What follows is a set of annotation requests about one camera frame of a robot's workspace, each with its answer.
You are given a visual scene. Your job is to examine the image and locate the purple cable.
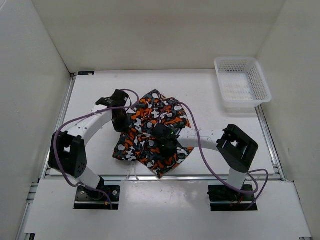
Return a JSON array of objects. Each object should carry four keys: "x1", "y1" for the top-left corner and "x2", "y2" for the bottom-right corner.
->
[
  {"x1": 159, "y1": 99, "x2": 269, "y2": 210},
  {"x1": 54, "y1": 89, "x2": 140, "y2": 210}
]

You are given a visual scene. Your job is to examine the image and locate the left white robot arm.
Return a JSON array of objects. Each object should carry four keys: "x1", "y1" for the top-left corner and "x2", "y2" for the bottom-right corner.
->
[{"x1": 48, "y1": 89, "x2": 130, "y2": 200}]

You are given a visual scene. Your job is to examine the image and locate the aluminium front rail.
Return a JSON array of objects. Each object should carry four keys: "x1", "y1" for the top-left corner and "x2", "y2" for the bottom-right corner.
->
[{"x1": 44, "y1": 173, "x2": 281, "y2": 181}]

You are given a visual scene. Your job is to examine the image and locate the white plastic basket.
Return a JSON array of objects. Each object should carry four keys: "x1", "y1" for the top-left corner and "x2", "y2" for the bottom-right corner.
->
[{"x1": 214, "y1": 56, "x2": 272, "y2": 111}]

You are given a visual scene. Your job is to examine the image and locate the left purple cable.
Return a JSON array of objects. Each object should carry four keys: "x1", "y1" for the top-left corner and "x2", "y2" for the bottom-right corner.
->
[{"x1": 54, "y1": 89, "x2": 140, "y2": 210}]

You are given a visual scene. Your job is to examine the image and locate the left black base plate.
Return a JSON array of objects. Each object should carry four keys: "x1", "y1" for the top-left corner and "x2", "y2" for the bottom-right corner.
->
[{"x1": 73, "y1": 185, "x2": 121, "y2": 211}]

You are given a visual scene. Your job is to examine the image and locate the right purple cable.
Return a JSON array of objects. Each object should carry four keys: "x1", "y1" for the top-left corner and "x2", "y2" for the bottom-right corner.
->
[{"x1": 159, "y1": 99, "x2": 269, "y2": 210}]

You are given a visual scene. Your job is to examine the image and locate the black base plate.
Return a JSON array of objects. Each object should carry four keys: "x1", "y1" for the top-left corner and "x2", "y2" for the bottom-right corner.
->
[
  {"x1": 73, "y1": 185, "x2": 121, "y2": 211},
  {"x1": 207, "y1": 185, "x2": 258, "y2": 212}
]

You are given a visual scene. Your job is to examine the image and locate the orange camouflage shorts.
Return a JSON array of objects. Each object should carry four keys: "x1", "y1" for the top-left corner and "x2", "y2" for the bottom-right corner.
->
[{"x1": 112, "y1": 89, "x2": 194, "y2": 178}]

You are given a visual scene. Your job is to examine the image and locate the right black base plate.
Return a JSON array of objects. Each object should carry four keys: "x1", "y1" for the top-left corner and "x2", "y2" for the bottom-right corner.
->
[{"x1": 207, "y1": 185, "x2": 258, "y2": 212}]

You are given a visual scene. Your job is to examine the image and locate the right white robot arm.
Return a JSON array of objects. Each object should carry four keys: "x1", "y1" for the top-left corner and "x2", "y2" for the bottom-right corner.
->
[{"x1": 151, "y1": 123, "x2": 259, "y2": 200}]

